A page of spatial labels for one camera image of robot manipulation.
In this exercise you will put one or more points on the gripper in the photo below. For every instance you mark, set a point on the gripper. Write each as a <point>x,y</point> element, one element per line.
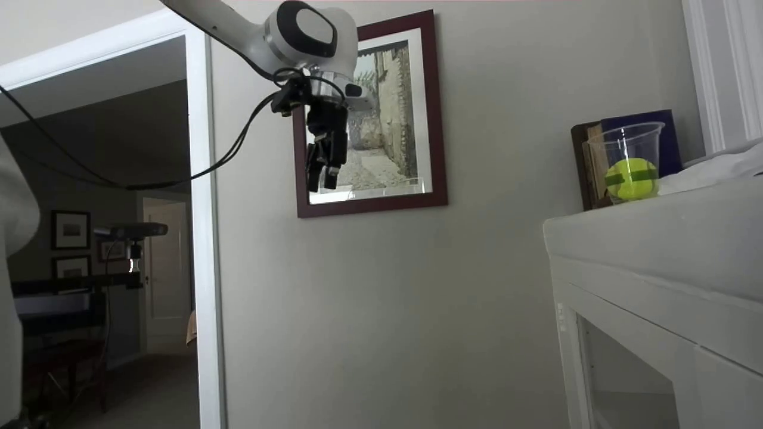
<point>329,119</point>

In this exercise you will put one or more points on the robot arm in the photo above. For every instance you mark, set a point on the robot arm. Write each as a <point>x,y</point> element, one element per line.
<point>286,36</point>

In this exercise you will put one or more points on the small framed picture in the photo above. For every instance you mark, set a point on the small framed picture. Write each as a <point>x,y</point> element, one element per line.
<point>112,250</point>
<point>71,267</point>
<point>71,229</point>

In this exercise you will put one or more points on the white door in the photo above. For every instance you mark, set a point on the white door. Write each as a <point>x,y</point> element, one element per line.
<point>167,274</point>

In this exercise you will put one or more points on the brown book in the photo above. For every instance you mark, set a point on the brown book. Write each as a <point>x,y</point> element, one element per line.
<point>581,167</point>

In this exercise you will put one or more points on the dark wooden table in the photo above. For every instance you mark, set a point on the dark wooden table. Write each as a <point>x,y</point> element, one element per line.
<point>59,304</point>

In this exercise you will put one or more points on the yellow tennis ball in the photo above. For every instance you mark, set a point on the yellow tennis ball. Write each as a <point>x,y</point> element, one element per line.
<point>632,179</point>

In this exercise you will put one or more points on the clear plastic cup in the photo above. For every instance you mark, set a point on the clear plastic cup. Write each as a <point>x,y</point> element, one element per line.
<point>632,143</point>

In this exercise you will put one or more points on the white cabinet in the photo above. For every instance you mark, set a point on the white cabinet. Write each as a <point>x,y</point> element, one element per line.
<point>656,262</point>

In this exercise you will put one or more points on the blue book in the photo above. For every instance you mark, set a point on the blue book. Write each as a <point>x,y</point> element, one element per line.
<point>670,143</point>

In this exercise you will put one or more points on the white cloth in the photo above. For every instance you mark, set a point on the white cloth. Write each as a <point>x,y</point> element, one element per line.
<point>715,167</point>

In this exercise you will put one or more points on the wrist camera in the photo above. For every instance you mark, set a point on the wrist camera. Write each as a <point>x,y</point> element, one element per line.
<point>288,98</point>

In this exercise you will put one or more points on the dark red picture frame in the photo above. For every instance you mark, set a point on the dark red picture frame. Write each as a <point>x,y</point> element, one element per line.
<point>417,190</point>

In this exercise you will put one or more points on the white door frame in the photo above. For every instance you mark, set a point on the white door frame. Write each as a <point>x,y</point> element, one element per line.
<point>205,238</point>

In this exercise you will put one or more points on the camera on mount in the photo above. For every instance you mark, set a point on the camera on mount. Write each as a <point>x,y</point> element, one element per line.
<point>134,230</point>

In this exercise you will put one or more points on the white window frame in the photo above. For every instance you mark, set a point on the white window frame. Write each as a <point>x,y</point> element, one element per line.
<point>721,71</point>

